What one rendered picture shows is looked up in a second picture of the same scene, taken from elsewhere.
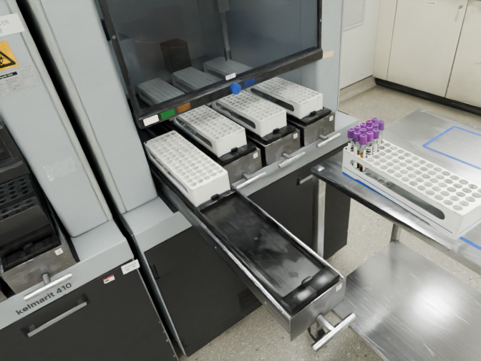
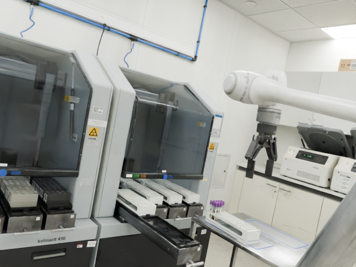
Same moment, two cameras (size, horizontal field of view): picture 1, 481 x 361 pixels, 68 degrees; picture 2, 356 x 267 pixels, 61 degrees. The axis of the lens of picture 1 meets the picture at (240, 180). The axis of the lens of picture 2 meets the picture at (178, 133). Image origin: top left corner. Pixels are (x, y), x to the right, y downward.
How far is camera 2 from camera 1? 0.91 m
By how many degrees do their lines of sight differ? 35
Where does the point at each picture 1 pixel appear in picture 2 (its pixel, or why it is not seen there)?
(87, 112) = (108, 162)
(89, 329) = not seen: outside the picture
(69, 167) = (89, 182)
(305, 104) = (192, 196)
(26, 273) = (55, 220)
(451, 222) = (243, 236)
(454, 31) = (272, 204)
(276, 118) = (177, 197)
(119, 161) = (107, 189)
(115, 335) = not seen: outside the picture
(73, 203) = (81, 200)
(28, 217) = (64, 197)
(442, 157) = not seen: hidden behind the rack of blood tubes
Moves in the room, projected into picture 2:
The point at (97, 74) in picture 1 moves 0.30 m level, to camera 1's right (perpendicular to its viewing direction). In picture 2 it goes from (118, 150) to (172, 159)
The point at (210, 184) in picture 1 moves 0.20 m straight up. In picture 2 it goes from (148, 207) to (155, 169)
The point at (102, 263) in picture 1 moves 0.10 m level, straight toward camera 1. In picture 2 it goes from (82, 233) to (91, 242)
